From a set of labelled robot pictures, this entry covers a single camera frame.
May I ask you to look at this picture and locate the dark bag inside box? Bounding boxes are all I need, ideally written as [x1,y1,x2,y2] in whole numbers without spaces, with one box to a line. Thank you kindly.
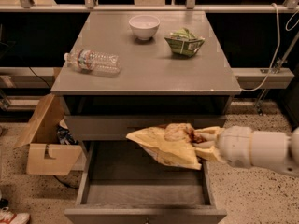
[57,126,78,145]

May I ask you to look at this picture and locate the white red sneaker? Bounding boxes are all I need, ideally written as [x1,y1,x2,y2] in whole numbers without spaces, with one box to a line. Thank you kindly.
[0,210,30,224]

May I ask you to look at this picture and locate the black floor cable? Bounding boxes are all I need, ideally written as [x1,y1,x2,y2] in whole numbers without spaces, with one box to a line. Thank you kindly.
[53,175,80,189]

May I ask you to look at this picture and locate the brown chip bag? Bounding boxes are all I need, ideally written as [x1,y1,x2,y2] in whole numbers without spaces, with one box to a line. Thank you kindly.
[126,123,202,170]

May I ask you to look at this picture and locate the clear plastic water bottle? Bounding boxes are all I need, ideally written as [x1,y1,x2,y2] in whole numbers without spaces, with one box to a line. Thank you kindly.
[64,49,121,75]

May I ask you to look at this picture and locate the open cardboard box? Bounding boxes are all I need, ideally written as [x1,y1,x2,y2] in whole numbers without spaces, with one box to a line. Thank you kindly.
[14,94,86,175]

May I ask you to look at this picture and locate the white cable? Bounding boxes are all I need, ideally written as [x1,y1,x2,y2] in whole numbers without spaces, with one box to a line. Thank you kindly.
[240,2,282,92]

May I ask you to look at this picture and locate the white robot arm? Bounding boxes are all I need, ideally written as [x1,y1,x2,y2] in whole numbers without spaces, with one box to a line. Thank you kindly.
[193,126,299,177]

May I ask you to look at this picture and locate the open grey middle drawer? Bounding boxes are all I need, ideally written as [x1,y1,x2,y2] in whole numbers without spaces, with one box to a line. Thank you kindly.
[64,141,226,224]

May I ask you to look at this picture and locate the grey drawer cabinet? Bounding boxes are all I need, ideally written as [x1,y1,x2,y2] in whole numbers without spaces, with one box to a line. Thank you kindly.
[50,9,242,224]

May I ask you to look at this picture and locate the metal railing frame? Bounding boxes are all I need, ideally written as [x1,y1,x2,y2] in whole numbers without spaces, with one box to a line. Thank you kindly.
[0,0,299,13]

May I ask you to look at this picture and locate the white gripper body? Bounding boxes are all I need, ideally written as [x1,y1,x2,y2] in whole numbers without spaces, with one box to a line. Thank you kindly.
[217,126,252,168]

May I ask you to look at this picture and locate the closed grey top drawer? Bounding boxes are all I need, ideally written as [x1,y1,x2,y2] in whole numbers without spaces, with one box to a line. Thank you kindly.
[64,115,226,141]

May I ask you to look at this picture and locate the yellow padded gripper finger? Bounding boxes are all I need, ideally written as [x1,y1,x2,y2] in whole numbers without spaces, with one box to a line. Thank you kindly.
[195,147,225,162]
[194,126,224,141]

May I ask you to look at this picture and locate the white ceramic bowl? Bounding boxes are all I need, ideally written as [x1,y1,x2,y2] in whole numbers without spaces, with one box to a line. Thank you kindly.
[129,15,160,40]

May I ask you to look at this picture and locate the green crumpled chip bag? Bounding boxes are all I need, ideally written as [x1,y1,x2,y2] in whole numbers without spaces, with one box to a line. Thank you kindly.
[164,28,205,57]

